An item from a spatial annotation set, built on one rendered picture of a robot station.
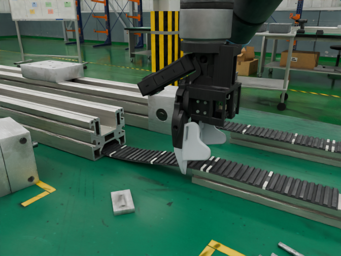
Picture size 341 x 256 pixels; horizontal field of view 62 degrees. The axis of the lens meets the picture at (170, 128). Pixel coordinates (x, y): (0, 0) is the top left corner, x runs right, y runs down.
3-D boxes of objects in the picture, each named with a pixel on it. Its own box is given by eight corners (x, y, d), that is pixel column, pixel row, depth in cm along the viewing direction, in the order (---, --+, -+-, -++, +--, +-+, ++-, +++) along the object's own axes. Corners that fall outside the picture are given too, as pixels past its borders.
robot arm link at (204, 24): (169, 9, 39) (195, 10, 45) (169, 43, 41) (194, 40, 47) (221, 8, 35) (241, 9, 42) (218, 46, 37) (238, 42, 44)
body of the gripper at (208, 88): (222, 132, 41) (228, 45, 36) (170, 121, 45) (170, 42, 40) (238, 117, 47) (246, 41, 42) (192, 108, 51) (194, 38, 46)
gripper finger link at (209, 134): (223, 166, 50) (222, 122, 45) (192, 158, 53) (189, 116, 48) (229, 156, 52) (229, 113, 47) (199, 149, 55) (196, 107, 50)
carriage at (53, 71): (85, 85, 92) (82, 63, 90) (57, 92, 84) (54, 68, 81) (52, 79, 100) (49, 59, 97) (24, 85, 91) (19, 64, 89)
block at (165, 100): (202, 122, 77) (203, 87, 73) (180, 137, 67) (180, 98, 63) (173, 116, 81) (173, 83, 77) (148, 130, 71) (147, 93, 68)
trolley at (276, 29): (287, 99, 379) (300, 19, 342) (285, 111, 333) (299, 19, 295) (212, 92, 418) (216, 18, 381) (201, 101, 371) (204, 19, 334)
